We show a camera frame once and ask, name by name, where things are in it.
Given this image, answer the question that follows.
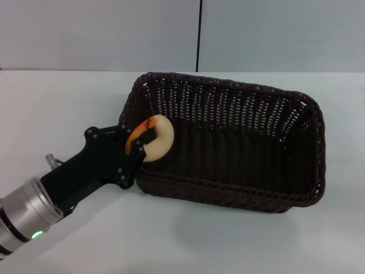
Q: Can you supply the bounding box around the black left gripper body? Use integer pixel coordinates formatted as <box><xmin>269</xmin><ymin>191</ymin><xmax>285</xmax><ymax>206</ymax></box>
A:
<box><xmin>39</xmin><ymin>124</ymin><xmax>143</xmax><ymax>218</ymax></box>

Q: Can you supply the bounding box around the peach bun with orange patch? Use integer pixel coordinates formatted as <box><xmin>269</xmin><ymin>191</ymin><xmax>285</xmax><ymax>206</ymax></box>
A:
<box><xmin>124</xmin><ymin>114</ymin><xmax>175</xmax><ymax>163</ymax></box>

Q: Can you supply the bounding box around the dark brown wicker basket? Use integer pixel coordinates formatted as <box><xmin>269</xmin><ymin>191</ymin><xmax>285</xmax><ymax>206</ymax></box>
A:
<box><xmin>117</xmin><ymin>71</ymin><xmax>327</xmax><ymax>215</ymax></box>

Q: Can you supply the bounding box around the silver cable connector plug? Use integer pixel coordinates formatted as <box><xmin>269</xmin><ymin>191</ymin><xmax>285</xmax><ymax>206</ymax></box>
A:
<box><xmin>44</xmin><ymin>153</ymin><xmax>65</xmax><ymax>170</ymax></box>

